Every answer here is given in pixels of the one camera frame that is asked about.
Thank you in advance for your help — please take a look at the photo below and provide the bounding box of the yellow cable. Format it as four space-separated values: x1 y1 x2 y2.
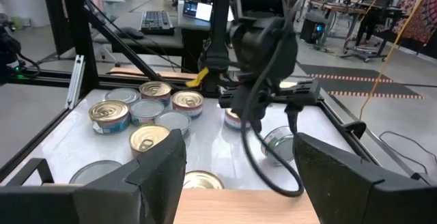
358 0 436 121

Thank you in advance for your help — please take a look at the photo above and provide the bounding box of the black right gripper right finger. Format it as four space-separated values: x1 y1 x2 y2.
293 132 437 224

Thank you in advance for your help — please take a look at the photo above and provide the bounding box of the wooden workbench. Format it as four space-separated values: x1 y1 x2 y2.
309 0 407 51

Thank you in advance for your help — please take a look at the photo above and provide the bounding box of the black keyboard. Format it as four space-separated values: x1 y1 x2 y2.
139 10 175 36

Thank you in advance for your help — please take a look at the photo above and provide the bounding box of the black floor mat striped edge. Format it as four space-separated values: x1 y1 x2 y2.
298 63 426 101

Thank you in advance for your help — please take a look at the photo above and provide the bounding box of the silver aluminium extrusion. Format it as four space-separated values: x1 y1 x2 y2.
64 55 85 111

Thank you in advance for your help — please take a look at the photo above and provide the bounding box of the salmon can torn label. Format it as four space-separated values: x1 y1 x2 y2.
88 100 131 135

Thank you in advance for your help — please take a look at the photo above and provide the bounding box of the wooden shelf board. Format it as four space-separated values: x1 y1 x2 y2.
173 188 320 224

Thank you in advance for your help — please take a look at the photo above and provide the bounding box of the yellow strap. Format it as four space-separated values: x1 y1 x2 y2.
186 66 210 89

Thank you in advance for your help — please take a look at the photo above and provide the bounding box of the orange patterned tapestry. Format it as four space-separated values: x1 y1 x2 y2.
391 0 437 46

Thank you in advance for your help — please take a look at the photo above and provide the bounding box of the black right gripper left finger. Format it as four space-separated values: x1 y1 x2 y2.
0 129 187 224

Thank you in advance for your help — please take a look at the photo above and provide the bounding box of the black device green light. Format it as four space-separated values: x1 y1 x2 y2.
0 22 42 85

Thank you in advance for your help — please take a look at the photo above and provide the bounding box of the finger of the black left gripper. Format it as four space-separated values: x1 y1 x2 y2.
285 106 300 137
247 109 264 133

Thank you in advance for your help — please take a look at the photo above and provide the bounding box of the black floor cable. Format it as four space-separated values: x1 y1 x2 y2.
378 130 437 177

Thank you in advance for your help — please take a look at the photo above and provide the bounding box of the black computer tower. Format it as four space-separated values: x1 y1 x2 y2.
300 12 330 44

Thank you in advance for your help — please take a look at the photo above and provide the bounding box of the black computer mouse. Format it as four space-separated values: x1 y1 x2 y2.
115 26 145 40

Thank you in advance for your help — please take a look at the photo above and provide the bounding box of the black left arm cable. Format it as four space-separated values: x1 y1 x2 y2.
240 0 305 198

